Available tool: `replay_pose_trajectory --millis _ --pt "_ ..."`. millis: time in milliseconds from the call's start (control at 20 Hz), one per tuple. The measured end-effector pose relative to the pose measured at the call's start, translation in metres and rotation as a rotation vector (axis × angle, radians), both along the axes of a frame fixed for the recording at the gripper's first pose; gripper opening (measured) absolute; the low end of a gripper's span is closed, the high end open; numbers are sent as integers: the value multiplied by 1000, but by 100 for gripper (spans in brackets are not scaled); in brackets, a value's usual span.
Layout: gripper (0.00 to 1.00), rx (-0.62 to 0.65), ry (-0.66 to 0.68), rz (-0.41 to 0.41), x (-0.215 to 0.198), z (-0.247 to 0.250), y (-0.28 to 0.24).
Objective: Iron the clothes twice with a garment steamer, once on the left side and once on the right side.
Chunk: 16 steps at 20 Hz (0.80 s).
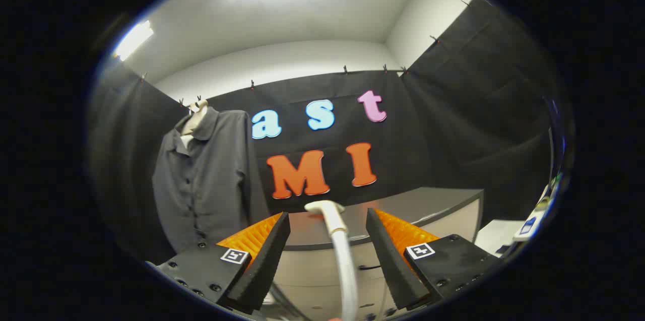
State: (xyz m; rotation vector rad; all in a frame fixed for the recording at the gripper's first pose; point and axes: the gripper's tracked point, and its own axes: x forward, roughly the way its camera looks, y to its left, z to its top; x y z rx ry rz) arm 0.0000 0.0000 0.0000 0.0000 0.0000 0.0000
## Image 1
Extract black backdrop cloth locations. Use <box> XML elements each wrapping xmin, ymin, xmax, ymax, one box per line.
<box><xmin>88</xmin><ymin>0</ymin><xmax>555</xmax><ymax>261</ymax></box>

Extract dark grey button shirt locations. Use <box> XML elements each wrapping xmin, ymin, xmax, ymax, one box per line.
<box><xmin>152</xmin><ymin>106</ymin><xmax>270</xmax><ymax>253</ymax></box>

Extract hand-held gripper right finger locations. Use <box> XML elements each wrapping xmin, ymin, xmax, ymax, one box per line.
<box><xmin>365</xmin><ymin>208</ymin><xmax>502</xmax><ymax>311</ymax></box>

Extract white device with blue label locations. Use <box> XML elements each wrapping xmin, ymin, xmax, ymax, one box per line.
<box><xmin>513</xmin><ymin>187</ymin><xmax>555</xmax><ymax>242</ymax></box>

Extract ceiling light panel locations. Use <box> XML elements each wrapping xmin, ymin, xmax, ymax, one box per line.
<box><xmin>113</xmin><ymin>20</ymin><xmax>155</xmax><ymax>61</ymax></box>

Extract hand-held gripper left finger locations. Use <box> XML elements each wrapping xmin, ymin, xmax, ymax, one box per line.
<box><xmin>146</xmin><ymin>212</ymin><xmax>292</xmax><ymax>316</ymax></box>

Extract cream clothes hanger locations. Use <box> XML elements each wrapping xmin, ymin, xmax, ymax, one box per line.
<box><xmin>181</xmin><ymin>99</ymin><xmax>210</xmax><ymax>148</ymax></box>

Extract grey drawer cabinet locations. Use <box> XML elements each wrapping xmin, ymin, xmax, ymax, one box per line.
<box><xmin>262</xmin><ymin>187</ymin><xmax>484</xmax><ymax>321</ymax></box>

